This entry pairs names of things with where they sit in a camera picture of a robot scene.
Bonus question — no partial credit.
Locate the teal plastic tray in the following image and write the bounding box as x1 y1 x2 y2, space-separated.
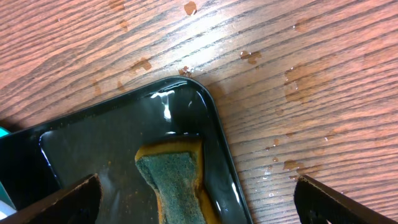
0 126 17 220

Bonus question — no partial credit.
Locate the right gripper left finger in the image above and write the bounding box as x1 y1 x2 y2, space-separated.
1 174 102 224

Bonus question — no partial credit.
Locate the yellow green sponge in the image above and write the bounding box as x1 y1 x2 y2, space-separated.
134 138 221 224

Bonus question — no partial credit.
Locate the black plastic tray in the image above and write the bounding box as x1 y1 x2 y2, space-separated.
1 77 251 223

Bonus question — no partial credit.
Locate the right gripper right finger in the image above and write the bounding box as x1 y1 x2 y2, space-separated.
294 175 397 224

